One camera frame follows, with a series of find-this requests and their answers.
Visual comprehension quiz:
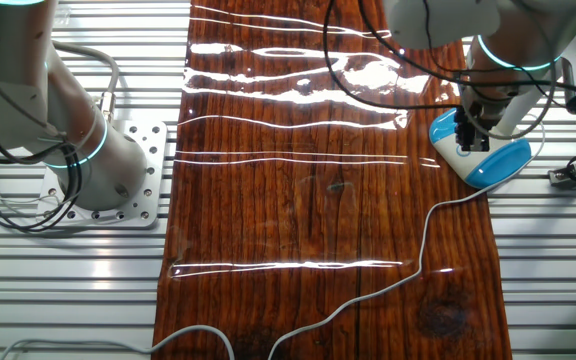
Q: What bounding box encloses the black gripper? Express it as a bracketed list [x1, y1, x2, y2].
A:
[455, 87, 512, 153]

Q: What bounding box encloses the blue and white desk lamp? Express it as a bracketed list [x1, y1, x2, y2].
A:
[428, 14, 576, 190]

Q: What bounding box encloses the wood grain table mat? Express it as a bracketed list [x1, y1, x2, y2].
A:
[150, 0, 514, 360]

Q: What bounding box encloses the black camera cable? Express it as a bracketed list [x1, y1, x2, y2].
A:
[357, 0, 576, 96]

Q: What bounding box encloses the white lamp power cable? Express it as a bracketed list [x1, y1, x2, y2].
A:
[0, 112, 547, 360]

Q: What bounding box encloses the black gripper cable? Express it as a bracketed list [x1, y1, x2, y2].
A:
[322, 0, 464, 111]

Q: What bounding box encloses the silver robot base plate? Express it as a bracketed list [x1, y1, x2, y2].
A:
[35, 119, 168, 229]

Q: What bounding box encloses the grey robot cable with connector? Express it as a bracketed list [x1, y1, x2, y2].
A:
[50, 41, 121, 124]

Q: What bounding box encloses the black base cable bundle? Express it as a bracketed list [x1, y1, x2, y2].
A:
[0, 94, 85, 235]

